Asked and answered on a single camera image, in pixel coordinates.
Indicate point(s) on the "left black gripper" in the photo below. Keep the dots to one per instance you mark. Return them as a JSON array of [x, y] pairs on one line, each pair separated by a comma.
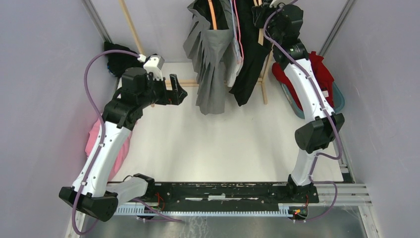
[[175, 96]]

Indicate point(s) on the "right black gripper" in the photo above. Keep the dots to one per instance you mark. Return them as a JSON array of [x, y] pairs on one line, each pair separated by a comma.
[[260, 12]]

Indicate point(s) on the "wooden hanger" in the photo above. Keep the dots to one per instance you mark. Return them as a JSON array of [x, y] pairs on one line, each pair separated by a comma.
[[261, 36]]

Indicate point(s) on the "pink wire hanger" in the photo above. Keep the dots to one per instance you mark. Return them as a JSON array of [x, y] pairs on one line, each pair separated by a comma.
[[238, 30]]

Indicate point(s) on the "black garment corner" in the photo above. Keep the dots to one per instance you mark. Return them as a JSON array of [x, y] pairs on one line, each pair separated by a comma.
[[118, 62], [254, 53]]

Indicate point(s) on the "wooden clothes rack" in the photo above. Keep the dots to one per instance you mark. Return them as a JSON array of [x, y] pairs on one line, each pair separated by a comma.
[[191, 82]]

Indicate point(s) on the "orange plastic hanger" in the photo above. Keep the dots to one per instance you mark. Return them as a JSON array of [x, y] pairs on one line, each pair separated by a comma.
[[212, 14]]

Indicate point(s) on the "grey garment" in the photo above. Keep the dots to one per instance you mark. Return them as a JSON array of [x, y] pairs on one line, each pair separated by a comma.
[[206, 47]]

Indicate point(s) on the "white skirt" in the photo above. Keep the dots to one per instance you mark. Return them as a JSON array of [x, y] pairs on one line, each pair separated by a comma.
[[233, 61]]

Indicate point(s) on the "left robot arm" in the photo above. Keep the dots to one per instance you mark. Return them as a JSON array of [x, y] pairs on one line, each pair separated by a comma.
[[90, 194]]

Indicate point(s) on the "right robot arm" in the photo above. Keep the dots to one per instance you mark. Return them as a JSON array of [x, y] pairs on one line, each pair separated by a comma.
[[281, 25]]

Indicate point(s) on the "pink garment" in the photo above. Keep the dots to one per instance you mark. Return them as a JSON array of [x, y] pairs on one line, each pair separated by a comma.
[[116, 156]]

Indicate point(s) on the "red garment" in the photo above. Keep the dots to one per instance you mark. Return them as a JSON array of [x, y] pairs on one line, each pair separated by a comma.
[[323, 76]]

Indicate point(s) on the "teal laundry basket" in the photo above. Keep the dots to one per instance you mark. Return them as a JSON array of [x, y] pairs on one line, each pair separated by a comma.
[[338, 99]]

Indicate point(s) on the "blue wire hanger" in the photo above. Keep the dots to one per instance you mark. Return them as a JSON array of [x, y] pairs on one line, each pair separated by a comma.
[[233, 29]]

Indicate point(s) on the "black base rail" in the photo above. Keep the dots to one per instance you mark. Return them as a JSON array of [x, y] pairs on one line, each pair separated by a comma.
[[226, 197]]

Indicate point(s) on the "white cable duct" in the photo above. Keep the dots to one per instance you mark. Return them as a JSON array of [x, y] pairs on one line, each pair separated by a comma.
[[138, 209]]

